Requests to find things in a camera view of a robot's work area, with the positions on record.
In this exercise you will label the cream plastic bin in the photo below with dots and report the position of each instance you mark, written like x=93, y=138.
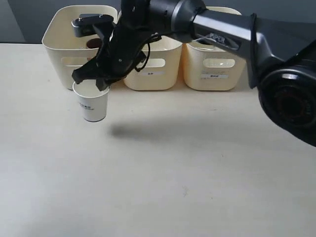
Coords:
x=198, y=59
x=165, y=56
x=67, y=52

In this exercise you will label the white paper cup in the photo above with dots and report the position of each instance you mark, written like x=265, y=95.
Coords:
x=92, y=101

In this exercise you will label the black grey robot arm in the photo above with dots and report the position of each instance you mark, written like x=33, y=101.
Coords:
x=280, y=56

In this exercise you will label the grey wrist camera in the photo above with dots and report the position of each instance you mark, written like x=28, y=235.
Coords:
x=93, y=24

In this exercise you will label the bin white label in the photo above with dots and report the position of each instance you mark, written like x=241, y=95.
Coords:
x=152, y=73
x=213, y=76

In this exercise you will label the left cream plastic bin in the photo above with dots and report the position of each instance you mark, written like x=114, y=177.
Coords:
x=67, y=52

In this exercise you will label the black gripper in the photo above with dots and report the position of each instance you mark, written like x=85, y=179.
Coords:
x=119, y=55

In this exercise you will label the right bin white label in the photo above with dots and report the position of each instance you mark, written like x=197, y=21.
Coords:
x=213, y=76

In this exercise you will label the brown wooden cup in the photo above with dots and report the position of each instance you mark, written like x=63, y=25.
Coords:
x=93, y=43

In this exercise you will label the middle bin white label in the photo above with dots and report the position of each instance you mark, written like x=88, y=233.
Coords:
x=152, y=73

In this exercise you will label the right cream plastic bin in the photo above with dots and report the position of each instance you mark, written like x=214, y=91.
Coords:
x=198, y=59

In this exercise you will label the middle cream plastic bin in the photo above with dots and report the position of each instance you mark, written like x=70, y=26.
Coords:
x=165, y=56

